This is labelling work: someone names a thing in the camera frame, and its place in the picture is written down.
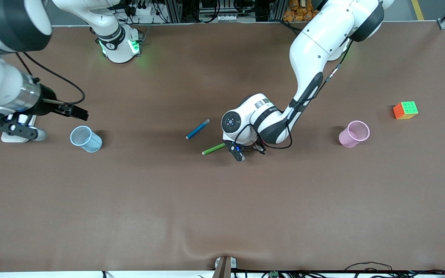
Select blue marker pen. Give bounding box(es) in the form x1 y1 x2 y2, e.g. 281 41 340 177
185 119 211 140

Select blue mesh cup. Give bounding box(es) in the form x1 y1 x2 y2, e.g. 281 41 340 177
70 125 103 153

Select green marker pen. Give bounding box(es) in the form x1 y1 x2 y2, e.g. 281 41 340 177
202 143 226 156

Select brown table cover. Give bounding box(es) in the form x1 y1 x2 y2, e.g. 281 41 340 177
0 21 445 273

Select pink mesh cup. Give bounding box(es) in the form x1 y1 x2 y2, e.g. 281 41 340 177
338 120 370 148

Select white power strip with plugs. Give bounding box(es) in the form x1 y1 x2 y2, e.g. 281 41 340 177
127 3 158 19

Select orange snack packets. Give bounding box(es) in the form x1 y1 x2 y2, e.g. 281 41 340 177
283 0 316 22

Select colourful puzzle cube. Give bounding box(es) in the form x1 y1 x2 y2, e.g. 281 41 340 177
392 101 419 120

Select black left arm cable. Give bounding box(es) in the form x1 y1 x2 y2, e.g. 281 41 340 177
235 39 354 151

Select grey camera pole mount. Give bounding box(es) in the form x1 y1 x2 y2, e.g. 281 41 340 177
212 256 238 278

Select aluminium frame post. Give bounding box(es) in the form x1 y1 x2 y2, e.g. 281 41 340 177
271 0 285 22
166 0 182 24

